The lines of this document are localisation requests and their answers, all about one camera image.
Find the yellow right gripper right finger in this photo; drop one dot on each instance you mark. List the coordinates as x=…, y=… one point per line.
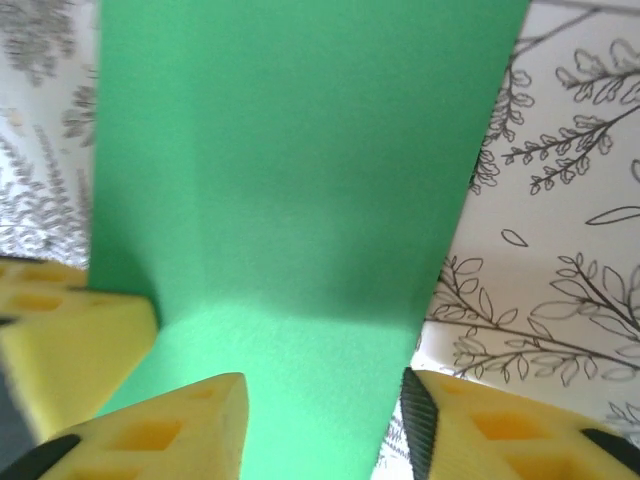
x=500, y=440

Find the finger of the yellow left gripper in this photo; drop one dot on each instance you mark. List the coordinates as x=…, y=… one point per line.
x=45, y=277
x=80, y=350

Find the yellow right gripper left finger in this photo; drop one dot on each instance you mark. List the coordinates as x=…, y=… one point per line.
x=175, y=430

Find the green paper sheet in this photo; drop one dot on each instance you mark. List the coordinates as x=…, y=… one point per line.
x=300, y=175

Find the floral patterned table cover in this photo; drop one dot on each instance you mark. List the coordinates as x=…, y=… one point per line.
x=575, y=225

